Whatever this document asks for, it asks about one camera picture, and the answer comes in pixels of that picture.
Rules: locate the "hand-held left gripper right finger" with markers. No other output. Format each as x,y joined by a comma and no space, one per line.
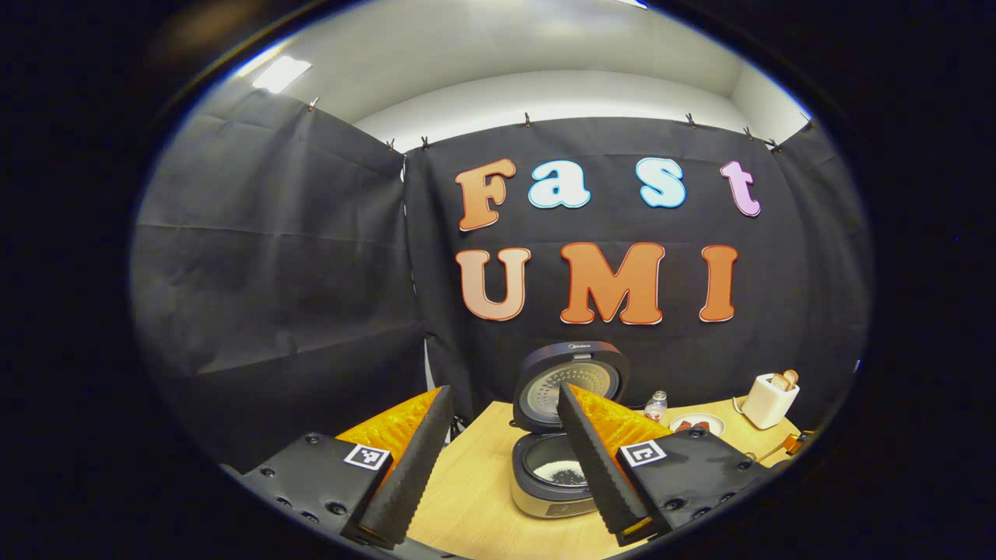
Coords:
599,467

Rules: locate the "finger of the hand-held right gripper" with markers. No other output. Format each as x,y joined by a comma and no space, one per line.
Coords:
797,443

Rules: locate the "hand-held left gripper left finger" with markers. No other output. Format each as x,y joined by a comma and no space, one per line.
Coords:
412,467

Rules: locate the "black rice cooker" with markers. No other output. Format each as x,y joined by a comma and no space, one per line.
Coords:
537,397

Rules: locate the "white toaster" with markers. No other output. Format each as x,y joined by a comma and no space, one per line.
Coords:
769,403

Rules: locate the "toast slice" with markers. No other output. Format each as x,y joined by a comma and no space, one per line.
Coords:
780,382
792,378

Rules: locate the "small clear drink bottle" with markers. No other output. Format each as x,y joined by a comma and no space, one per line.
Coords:
656,406

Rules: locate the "white round plate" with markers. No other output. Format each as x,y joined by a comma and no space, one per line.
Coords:
704,418

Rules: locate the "black backdrop cloth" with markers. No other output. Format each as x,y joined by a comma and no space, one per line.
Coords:
272,272

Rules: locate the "ceiling light panel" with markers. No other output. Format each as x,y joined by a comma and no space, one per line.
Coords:
280,74

